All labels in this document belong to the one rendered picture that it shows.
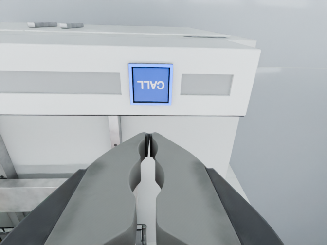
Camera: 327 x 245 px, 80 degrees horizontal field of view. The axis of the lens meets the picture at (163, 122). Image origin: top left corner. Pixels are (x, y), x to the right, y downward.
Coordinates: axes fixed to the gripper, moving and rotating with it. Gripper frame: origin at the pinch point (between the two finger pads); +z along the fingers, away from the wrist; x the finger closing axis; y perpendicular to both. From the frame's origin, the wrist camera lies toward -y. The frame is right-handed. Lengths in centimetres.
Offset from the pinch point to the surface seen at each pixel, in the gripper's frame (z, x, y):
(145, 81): 14.2, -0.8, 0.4
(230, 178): 58, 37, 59
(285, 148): 110, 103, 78
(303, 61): 111, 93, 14
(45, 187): 22.5, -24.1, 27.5
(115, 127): 25.5, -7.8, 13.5
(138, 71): 14.2, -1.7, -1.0
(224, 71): 14.6, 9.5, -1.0
